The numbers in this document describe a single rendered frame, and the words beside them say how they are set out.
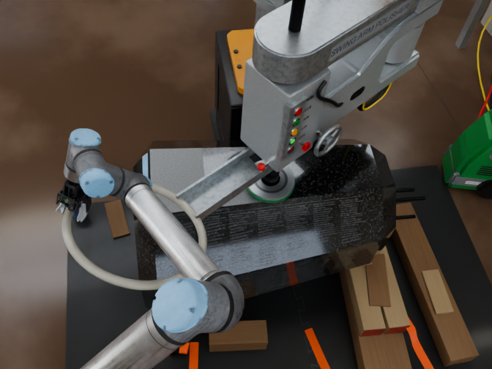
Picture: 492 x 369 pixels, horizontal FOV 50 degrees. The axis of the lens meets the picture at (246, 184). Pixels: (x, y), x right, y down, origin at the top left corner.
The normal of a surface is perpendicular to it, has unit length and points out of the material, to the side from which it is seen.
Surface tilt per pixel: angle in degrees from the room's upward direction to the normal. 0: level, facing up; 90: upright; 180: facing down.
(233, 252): 45
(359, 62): 40
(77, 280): 0
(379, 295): 0
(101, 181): 80
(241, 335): 0
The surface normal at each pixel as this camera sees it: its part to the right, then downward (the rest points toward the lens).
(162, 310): -0.52, -0.31
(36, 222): 0.05, -0.56
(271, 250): 0.16, 0.18
